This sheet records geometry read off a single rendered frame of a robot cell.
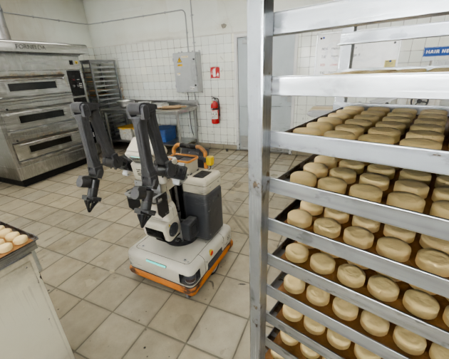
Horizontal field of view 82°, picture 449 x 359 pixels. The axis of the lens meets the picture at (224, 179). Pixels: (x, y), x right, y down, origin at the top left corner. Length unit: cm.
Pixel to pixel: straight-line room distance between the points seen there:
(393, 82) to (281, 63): 452
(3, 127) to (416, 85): 471
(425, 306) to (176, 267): 160
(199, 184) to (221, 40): 373
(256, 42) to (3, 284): 130
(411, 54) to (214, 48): 307
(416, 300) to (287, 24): 50
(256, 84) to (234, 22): 473
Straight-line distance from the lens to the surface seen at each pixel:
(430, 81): 41
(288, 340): 81
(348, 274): 59
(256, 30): 45
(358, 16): 42
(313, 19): 44
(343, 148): 43
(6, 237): 145
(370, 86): 41
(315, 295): 66
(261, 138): 45
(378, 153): 43
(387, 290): 59
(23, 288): 148
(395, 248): 53
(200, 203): 194
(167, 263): 200
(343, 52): 86
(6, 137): 481
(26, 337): 161
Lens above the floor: 153
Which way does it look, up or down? 23 degrees down
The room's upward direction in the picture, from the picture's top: 3 degrees counter-clockwise
